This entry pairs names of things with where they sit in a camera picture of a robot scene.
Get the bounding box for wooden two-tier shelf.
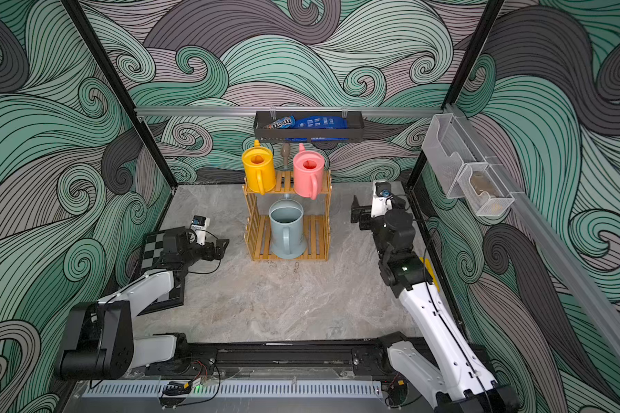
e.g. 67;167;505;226
242;170;332;261

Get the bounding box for pink watering can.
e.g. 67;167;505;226
293;144;325;200

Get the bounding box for light blue watering can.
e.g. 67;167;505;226
269;194;307;260

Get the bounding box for yellow watering can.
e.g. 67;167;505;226
241;139;277;195

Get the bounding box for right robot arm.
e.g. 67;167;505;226
351;180;520;412

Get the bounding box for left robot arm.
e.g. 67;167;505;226
53;227;229;381

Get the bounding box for black and white checkerboard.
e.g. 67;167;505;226
131;231;185;316

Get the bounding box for yellow triangular stand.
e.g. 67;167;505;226
421;257;441;291

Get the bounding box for blue snack bag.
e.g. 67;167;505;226
292;116;348;129

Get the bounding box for small clear plastic bin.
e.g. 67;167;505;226
456;163;514;219

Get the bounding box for M&M candy bag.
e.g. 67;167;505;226
263;116;296;130

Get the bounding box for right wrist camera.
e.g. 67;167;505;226
371;180;393;218

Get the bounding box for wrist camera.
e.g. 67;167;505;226
189;215;209;245
371;180;393;218

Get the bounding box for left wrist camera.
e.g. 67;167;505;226
189;215;209;245

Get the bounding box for black wall basket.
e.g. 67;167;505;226
253;112;365;143

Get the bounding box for clear plastic wall bin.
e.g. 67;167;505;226
422;114;485;199

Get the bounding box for aluminium wall rail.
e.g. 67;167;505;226
134;105;442;118

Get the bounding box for white slotted cable duct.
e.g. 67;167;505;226
83;380;382;399

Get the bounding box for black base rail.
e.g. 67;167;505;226
133;338;445;378

